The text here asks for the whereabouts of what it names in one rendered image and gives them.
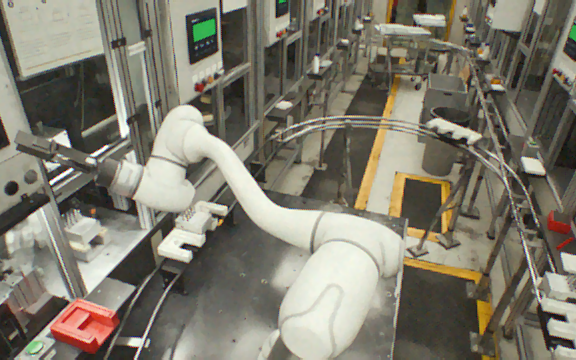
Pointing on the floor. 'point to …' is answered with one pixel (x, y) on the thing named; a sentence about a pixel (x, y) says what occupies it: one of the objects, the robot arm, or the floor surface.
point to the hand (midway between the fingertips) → (29, 144)
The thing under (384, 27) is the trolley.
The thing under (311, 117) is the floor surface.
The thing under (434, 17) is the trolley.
